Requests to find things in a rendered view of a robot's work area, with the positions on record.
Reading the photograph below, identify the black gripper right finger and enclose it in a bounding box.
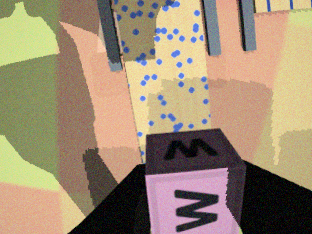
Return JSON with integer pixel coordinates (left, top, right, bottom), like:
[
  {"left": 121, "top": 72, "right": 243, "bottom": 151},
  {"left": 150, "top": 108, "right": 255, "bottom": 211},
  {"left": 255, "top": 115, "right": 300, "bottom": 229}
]
[{"left": 240, "top": 160, "right": 312, "bottom": 234}]

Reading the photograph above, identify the pink letter cube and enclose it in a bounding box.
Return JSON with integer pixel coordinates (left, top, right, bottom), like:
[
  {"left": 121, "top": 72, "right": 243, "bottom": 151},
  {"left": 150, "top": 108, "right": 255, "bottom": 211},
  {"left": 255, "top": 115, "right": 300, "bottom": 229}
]
[{"left": 145, "top": 128, "right": 247, "bottom": 234}]

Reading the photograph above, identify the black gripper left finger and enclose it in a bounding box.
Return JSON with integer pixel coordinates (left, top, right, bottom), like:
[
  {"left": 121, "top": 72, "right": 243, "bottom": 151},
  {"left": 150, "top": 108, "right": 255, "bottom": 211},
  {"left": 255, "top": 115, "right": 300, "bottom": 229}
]
[{"left": 67, "top": 164, "right": 151, "bottom": 234}]

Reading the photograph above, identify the tan strip with blue dots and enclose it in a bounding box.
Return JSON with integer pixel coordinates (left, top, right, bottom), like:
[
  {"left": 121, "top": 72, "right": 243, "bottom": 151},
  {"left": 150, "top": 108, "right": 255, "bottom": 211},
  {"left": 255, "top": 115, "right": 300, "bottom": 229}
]
[{"left": 113, "top": 0, "right": 212, "bottom": 164}]

